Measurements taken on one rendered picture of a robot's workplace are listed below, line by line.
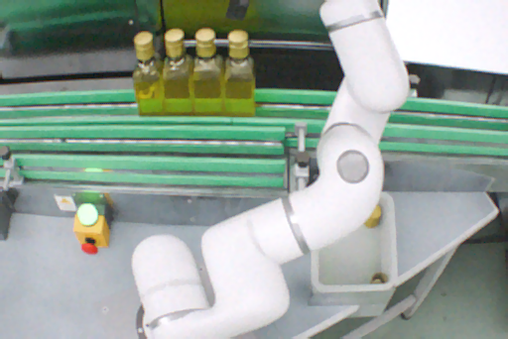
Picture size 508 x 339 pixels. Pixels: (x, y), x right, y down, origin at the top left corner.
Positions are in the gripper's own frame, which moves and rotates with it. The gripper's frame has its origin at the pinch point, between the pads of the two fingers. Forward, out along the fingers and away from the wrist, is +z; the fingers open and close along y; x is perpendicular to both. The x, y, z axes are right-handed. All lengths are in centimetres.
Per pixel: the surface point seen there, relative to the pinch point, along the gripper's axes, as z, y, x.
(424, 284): 78, 9, 76
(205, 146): 34.7, 6.0, 2.6
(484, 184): 30, 5, 68
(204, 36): 10.1, 0.1, -3.4
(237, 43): 8.8, 1.7, 2.3
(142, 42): 13.0, 1.4, -14.4
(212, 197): 38.0, 15.2, 5.5
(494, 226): 80, -17, 111
